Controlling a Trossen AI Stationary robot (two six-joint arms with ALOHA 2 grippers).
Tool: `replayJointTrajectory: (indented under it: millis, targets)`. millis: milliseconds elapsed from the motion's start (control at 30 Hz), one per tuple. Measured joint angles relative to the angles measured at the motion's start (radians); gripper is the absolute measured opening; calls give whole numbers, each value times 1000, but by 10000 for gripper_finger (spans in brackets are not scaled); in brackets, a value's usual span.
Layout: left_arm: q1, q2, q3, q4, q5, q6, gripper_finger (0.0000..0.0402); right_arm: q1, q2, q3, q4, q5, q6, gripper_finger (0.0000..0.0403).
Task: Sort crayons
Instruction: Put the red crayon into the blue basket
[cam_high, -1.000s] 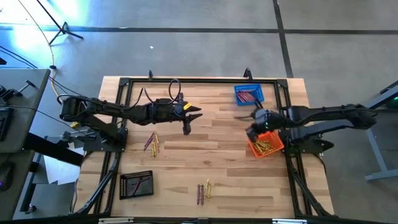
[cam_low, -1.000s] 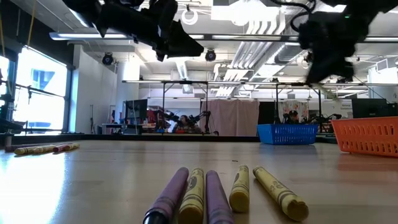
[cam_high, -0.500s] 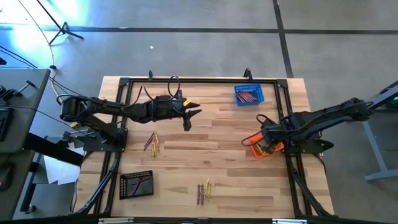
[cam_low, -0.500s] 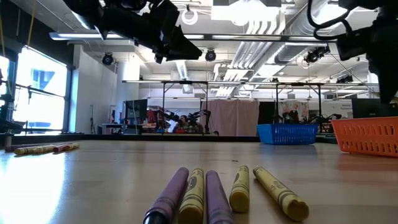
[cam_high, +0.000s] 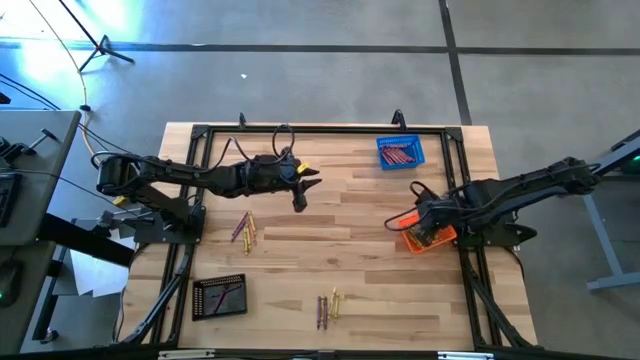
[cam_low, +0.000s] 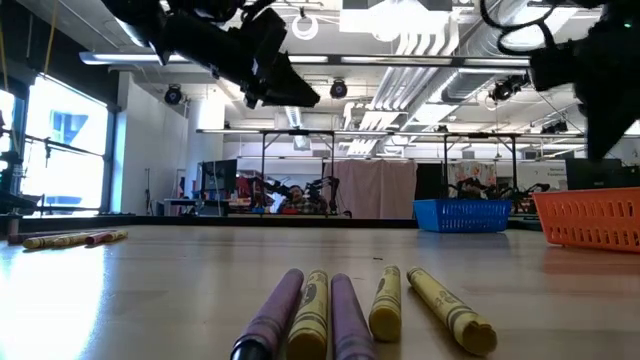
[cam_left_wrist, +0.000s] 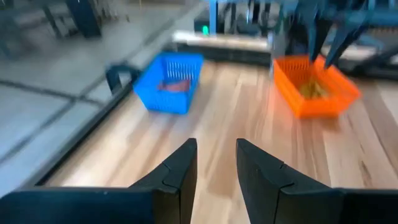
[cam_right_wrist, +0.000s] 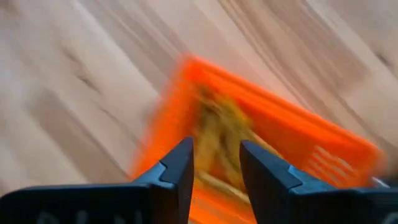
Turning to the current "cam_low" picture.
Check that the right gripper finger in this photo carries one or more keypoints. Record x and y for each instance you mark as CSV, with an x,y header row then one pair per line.
x,y
607,110

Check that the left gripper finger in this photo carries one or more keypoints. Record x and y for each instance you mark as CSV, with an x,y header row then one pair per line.
x,y
292,87

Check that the orange plastic basket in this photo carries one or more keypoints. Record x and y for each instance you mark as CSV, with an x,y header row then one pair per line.
x,y
590,220

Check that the blue plastic basket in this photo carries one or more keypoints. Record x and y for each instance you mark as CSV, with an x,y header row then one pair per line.
x,y
462,216

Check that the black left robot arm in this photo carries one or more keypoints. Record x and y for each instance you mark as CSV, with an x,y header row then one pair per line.
x,y
145,20

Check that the black ceiling spotlight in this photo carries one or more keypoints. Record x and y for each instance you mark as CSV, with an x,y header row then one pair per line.
x,y
339,90
555,127
173,95
505,90

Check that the black monitor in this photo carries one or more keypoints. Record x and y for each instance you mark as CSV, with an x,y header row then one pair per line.
x,y
220,175
580,175

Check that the white column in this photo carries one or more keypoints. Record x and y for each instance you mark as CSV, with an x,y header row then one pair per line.
x,y
205,150

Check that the white ceiling baffles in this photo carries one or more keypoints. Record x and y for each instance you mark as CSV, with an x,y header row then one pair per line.
x,y
400,85

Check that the long ceiling light bar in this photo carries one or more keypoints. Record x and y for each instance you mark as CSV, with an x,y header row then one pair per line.
x,y
400,60

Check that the person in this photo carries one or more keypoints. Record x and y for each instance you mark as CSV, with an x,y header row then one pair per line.
x,y
297,202

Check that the white ceiling light panel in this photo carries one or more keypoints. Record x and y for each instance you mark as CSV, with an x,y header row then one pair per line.
x,y
390,20

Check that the beige curtain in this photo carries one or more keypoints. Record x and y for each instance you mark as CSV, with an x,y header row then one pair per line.
x,y
380,190

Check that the colourful poster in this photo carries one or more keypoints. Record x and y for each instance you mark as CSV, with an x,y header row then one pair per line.
x,y
472,170

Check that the distant grey desk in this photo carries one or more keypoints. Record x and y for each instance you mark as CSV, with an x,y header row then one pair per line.
x,y
175,201

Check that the bright window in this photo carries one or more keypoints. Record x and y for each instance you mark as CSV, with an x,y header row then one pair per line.
x,y
65,175

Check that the red crayon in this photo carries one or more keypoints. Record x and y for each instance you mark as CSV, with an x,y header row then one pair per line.
x,y
97,238

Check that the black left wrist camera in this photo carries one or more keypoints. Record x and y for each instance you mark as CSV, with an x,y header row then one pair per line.
x,y
265,27

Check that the black metal overhead frame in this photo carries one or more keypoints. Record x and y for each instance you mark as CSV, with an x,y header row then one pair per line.
x,y
350,132

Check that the silver ventilation duct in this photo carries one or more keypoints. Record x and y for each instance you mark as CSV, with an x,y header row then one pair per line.
x,y
465,85

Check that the black metal table frame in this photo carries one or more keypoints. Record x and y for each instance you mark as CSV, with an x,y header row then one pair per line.
x,y
200,221

